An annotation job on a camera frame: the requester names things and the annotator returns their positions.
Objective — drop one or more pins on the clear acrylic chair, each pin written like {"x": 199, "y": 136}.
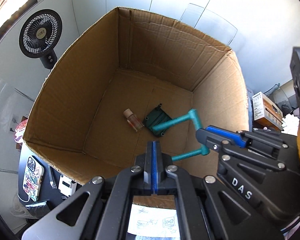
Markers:
{"x": 209, "y": 23}

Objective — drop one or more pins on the phone with cartoon case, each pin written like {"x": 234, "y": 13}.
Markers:
{"x": 32, "y": 180}

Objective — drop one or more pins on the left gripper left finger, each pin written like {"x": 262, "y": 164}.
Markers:
{"x": 119, "y": 192}

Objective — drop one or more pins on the teal plastic handle frame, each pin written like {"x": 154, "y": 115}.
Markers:
{"x": 177, "y": 141}

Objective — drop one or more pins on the black wall fan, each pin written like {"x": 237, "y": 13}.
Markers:
{"x": 39, "y": 35}

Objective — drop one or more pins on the orange white carton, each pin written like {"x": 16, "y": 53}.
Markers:
{"x": 266, "y": 112}

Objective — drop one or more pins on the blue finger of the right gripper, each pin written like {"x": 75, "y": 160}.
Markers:
{"x": 212, "y": 137}

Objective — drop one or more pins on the small white device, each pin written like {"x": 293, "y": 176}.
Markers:
{"x": 66, "y": 186}

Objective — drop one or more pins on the glass bottle pink cap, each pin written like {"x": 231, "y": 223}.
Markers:
{"x": 133, "y": 120}

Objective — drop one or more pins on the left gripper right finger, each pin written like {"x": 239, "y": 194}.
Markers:
{"x": 188, "y": 192}

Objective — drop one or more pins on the green plastic tray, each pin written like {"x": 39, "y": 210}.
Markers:
{"x": 154, "y": 117}

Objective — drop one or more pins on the white printed placemat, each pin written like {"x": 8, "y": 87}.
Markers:
{"x": 153, "y": 222}

